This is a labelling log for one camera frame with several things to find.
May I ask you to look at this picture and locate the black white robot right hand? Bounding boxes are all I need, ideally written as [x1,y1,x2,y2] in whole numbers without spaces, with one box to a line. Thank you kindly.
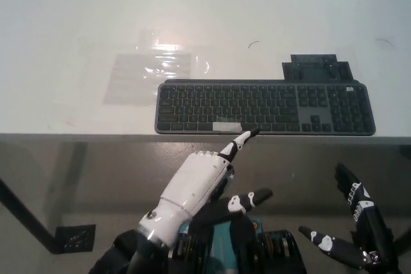
[298,162,403,274]

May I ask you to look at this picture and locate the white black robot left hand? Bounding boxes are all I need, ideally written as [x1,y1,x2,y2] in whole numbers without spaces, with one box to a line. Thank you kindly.
[137,128,274,248]

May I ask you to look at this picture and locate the dark grey wireless keyboard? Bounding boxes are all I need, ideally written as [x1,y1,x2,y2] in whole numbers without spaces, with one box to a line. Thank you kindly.
[154,78,376,137]

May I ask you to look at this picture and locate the black ribbed robot left block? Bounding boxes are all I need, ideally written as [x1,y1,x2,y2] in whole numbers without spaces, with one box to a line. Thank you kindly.
[168,222,215,274]

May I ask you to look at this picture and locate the black ribbed robot block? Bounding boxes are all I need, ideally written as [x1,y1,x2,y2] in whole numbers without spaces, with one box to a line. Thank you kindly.
[168,222,215,274]
[229,212,306,274]

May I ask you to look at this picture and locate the black ribbed robot right block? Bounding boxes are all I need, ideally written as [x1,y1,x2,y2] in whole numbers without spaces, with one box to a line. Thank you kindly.
[229,212,306,274]

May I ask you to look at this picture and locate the white tape strip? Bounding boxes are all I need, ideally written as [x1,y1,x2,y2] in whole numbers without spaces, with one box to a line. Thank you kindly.
[212,122,243,134]

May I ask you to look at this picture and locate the clear plastic bag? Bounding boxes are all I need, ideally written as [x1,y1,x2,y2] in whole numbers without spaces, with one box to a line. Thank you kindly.
[102,53,193,107]

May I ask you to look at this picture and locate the black table foot plate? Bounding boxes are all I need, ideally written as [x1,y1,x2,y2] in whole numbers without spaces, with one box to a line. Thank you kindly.
[54,224,96,253]

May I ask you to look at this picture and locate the clear crinkled plastic film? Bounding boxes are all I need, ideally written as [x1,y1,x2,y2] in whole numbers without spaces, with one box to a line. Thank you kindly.
[136,29,216,80]

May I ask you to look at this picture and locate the black stepped flat panel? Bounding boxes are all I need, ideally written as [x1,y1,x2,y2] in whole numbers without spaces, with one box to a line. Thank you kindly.
[281,55,353,83]

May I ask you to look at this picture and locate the black slanted table leg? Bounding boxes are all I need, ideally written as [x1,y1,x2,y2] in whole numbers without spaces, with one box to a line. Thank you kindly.
[0,178,64,254]

